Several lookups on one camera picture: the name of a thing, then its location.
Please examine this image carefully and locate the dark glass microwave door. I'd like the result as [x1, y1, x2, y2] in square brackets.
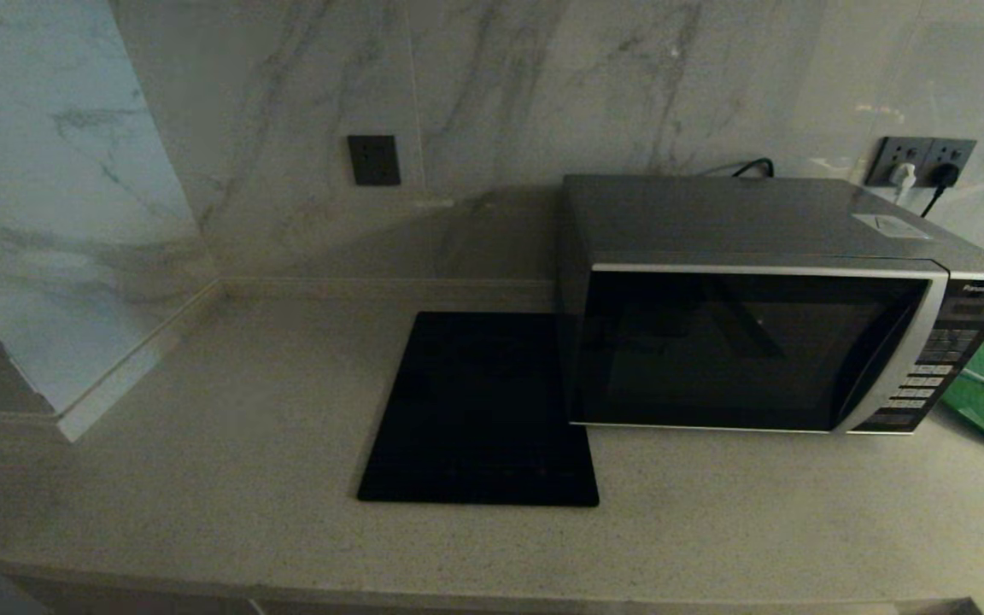
[569, 263, 948, 433]

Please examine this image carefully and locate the silver Panasonic microwave oven body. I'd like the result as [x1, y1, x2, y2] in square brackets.
[557, 175, 984, 436]

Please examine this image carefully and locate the black glass induction cooktop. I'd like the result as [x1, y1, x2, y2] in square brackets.
[357, 311, 600, 508]

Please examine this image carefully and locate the dark single wall socket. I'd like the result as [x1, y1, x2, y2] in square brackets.
[347, 134, 401, 187]

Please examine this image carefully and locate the black cable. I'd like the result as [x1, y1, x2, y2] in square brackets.
[697, 158, 776, 179]

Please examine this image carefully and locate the black power plug with cable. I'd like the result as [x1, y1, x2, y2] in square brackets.
[919, 163, 963, 220]

